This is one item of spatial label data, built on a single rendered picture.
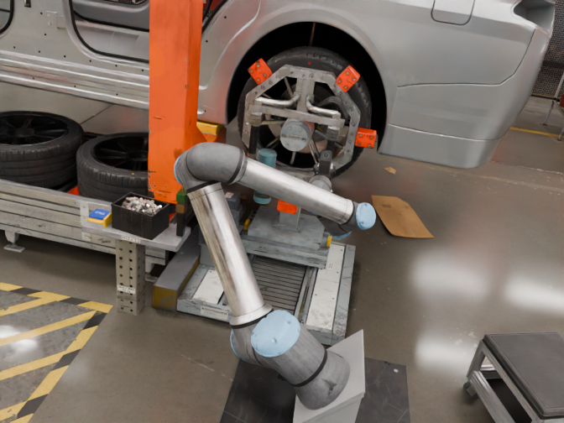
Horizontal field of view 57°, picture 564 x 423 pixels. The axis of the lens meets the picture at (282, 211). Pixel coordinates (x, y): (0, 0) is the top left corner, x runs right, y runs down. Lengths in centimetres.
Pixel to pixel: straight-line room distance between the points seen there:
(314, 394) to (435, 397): 90
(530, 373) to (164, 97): 176
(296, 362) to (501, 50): 166
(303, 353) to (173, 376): 84
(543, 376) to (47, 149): 252
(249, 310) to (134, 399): 70
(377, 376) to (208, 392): 68
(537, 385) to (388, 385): 54
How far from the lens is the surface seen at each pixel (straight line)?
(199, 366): 229
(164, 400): 217
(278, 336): 151
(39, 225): 289
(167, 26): 213
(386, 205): 385
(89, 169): 276
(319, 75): 239
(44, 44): 307
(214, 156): 154
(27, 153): 298
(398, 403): 190
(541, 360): 227
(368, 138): 245
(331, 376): 160
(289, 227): 284
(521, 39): 258
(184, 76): 214
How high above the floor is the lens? 162
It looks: 28 degrees down
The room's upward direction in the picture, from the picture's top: 8 degrees clockwise
